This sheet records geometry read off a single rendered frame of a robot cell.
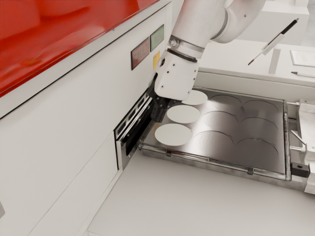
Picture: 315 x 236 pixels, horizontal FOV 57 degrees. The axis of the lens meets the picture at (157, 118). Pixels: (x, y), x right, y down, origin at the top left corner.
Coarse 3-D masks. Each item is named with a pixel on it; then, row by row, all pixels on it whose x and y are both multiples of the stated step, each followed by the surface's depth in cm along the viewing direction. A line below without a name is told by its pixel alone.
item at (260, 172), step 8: (144, 144) 74; (160, 152) 72; (168, 152) 71; (176, 152) 71; (192, 160) 70; (200, 160) 69; (208, 160) 69; (216, 160) 68; (232, 168) 67; (240, 168) 67; (248, 168) 66; (264, 176) 65; (272, 176) 65; (280, 176) 64; (288, 176) 64
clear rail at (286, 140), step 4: (284, 104) 90; (284, 108) 89; (284, 112) 87; (284, 116) 85; (284, 120) 83; (284, 124) 82; (288, 124) 82; (284, 128) 80; (288, 128) 80; (284, 132) 79; (288, 132) 78; (284, 136) 77; (288, 136) 77; (284, 140) 76; (288, 140) 75; (284, 144) 74; (288, 144) 74; (284, 148) 73; (288, 148) 72; (284, 152) 72; (288, 152) 71; (284, 156) 71; (288, 156) 70; (288, 160) 68; (288, 164) 67; (288, 168) 66; (288, 172) 65
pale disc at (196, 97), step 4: (192, 92) 98; (196, 92) 98; (200, 92) 98; (188, 96) 95; (192, 96) 95; (196, 96) 95; (200, 96) 95; (204, 96) 95; (184, 100) 93; (188, 100) 93; (192, 100) 93; (196, 100) 93; (200, 100) 93; (204, 100) 93; (192, 104) 91; (196, 104) 91
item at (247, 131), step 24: (216, 96) 95; (240, 96) 95; (168, 120) 83; (216, 120) 83; (240, 120) 83; (264, 120) 83; (192, 144) 74; (216, 144) 74; (240, 144) 74; (264, 144) 74; (264, 168) 67
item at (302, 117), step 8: (296, 112) 94; (304, 112) 91; (304, 120) 87; (312, 120) 87; (304, 128) 83; (312, 128) 83; (304, 136) 80; (312, 136) 80; (304, 160) 72; (304, 184) 68; (312, 184) 65; (312, 192) 66
